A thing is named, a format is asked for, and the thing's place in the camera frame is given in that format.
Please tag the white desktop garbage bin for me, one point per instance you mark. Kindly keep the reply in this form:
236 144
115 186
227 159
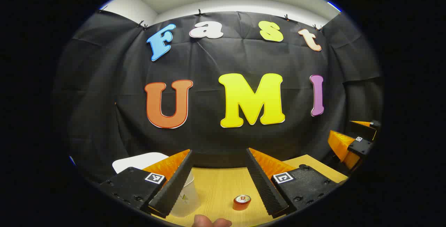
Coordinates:
139 161

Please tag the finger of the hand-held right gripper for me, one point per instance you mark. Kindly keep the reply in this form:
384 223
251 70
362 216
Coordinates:
362 129
339 143

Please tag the orange pop can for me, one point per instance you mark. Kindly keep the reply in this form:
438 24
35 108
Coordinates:
241 202

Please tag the black backdrop cloth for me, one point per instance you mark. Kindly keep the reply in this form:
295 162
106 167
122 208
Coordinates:
209 143

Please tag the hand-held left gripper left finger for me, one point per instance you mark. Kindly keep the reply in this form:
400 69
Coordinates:
174 185

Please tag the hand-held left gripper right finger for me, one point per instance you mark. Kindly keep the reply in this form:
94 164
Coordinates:
264 185

